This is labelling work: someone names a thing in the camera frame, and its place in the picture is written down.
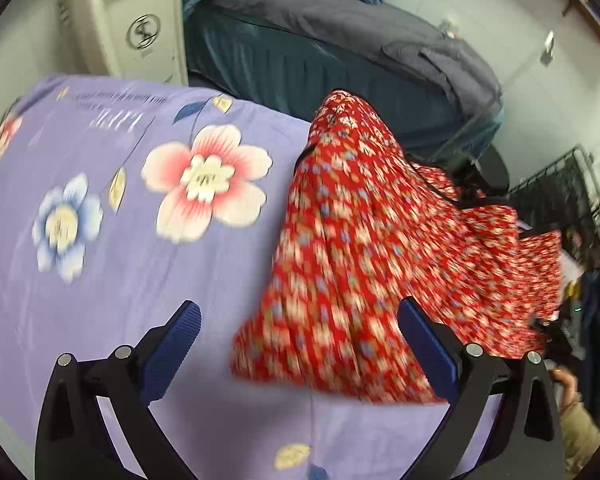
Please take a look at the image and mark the grey blanket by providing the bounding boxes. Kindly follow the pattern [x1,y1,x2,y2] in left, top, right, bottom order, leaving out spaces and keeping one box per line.
[200,0,504,117]

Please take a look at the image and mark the purple floral bedsheet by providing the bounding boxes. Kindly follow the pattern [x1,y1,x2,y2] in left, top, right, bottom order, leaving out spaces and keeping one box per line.
[0,74,506,480]

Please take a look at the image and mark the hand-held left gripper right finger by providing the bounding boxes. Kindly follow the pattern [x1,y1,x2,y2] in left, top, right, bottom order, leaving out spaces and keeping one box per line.
[397,296,566,480]

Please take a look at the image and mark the cream floor air conditioner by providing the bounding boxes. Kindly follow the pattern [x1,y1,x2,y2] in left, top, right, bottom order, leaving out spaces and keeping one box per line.
[54,0,189,86]

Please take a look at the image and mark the person's right hand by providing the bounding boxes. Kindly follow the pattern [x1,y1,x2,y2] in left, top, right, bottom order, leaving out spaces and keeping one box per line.
[550,366,582,413]

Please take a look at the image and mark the black wire rack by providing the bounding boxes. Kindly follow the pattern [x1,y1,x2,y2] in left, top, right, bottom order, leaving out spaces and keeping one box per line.
[505,145,600,261]

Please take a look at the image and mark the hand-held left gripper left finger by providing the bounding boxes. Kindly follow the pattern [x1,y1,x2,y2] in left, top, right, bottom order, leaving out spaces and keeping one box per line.
[35,300,203,480]

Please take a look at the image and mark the black round stool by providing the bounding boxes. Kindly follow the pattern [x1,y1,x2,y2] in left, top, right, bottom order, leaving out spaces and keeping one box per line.
[459,147,511,196]

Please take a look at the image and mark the red floral dress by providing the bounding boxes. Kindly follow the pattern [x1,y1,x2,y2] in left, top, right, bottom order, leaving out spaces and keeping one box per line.
[230,89,565,406]

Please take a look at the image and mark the white wall fixture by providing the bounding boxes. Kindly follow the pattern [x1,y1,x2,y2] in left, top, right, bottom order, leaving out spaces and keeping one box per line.
[539,30,556,67]

